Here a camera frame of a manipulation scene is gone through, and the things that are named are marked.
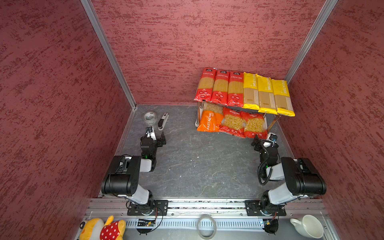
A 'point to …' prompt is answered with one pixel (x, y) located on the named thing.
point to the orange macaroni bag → (212, 116)
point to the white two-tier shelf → (270, 119)
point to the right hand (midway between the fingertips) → (261, 138)
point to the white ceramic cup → (308, 225)
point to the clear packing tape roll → (150, 117)
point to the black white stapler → (162, 122)
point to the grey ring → (214, 231)
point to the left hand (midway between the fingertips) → (156, 134)
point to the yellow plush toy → (95, 229)
